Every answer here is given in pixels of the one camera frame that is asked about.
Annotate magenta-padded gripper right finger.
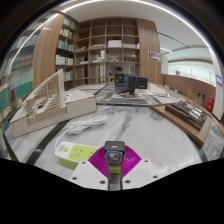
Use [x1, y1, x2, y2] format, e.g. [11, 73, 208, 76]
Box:
[118, 145, 161, 192]

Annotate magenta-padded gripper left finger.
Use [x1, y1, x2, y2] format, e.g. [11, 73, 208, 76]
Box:
[69, 145, 111, 192]

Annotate dark grey charger block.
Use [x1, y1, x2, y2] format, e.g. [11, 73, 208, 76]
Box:
[103, 140, 126, 166]

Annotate white and green power strip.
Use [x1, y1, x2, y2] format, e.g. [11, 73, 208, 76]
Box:
[54, 140, 123, 174]

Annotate wooden model base board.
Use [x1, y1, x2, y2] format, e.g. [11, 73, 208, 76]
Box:
[148, 103, 213, 148]

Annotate grey model base platform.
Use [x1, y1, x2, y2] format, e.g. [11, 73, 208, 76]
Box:
[94, 84, 181, 107]

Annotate dark brown building model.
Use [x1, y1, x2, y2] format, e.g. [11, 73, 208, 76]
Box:
[164, 99, 208, 132]

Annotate beige cardboard architectural model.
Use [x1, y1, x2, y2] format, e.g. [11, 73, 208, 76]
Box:
[9, 68, 98, 138]

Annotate black block building model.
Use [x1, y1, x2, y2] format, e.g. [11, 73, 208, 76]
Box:
[113, 73, 149, 96]

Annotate red standing sign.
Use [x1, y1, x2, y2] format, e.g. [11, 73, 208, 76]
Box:
[205, 96, 215, 113]

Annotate curved bookshelf with books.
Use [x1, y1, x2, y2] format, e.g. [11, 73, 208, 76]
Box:
[0, 33, 34, 134]

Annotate dark bookcase with books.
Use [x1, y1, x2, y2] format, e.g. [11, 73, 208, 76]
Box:
[54, 16, 78, 89]

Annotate wooden cubby shelf unit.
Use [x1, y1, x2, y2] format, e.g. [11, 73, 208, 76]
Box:
[73, 17, 141, 86]

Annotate white power cable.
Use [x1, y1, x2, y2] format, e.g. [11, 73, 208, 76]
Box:
[54, 114, 109, 151]

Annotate framed wall picture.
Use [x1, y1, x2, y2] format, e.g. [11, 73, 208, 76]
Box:
[147, 50, 162, 63]

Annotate blue wall screen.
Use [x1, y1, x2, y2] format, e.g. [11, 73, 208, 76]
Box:
[215, 74, 224, 86]

